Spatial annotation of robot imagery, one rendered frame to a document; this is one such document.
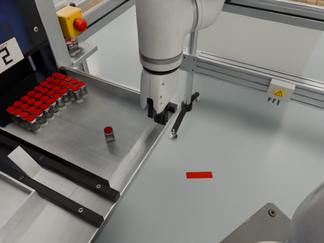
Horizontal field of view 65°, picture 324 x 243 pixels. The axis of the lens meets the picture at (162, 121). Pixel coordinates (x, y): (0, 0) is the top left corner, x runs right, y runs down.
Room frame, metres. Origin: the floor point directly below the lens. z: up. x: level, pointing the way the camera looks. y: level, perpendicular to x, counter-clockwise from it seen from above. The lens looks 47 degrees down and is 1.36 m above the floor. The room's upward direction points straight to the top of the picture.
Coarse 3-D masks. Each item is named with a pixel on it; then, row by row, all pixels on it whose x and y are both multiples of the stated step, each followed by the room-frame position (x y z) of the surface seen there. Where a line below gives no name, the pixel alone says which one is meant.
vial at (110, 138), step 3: (111, 132) 0.38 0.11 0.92; (105, 135) 0.38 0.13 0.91; (108, 135) 0.38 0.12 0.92; (111, 135) 0.38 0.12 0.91; (108, 138) 0.37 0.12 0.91; (111, 138) 0.37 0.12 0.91; (114, 138) 0.38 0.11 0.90; (108, 141) 0.37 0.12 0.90; (111, 141) 0.37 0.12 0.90; (114, 141) 0.38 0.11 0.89; (108, 144) 0.37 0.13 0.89; (111, 144) 0.37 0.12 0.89
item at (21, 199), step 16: (0, 176) 0.28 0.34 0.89; (0, 192) 0.25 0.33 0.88; (16, 192) 0.25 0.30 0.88; (32, 192) 0.23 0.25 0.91; (0, 208) 0.22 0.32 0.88; (16, 208) 0.20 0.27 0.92; (32, 208) 0.22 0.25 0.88; (0, 224) 0.19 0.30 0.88; (16, 224) 0.18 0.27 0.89; (0, 240) 0.15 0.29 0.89
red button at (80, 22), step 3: (78, 18) 0.76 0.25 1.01; (81, 18) 0.76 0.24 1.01; (75, 21) 0.75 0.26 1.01; (78, 21) 0.74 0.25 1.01; (81, 21) 0.75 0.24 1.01; (84, 21) 0.76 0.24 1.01; (75, 24) 0.74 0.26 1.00; (78, 24) 0.74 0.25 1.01; (81, 24) 0.74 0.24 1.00; (84, 24) 0.75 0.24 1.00; (75, 27) 0.74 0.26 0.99; (78, 27) 0.74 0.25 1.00; (81, 27) 0.74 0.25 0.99; (84, 27) 0.75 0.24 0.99; (78, 30) 0.74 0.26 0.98; (81, 30) 0.74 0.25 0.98; (84, 30) 0.75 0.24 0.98
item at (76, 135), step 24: (72, 72) 0.63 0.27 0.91; (96, 96) 0.55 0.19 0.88; (120, 96) 0.55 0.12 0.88; (72, 120) 0.46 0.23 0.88; (96, 120) 0.46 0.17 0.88; (120, 120) 0.46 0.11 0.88; (144, 120) 0.46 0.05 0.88; (24, 144) 0.37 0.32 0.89; (48, 144) 0.38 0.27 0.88; (72, 144) 0.38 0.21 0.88; (96, 144) 0.38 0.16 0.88; (120, 144) 0.38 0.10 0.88; (72, 168) 0.30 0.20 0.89; (96, 168) 0.31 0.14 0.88; (120, 168) 0.30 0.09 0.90
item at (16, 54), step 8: (8, 40) 0.56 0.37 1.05; (0, 48) 0.54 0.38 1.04; (8, 48) 0.56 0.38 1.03; (16, 48) 0.57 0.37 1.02; (0, 56) 0.53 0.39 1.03; (8, 56) 0.55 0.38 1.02; (16, 56) 0.56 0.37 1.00; (0, 64) 0.52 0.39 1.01; (8, 64) 0.54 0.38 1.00; (0, 72) 0.51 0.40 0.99
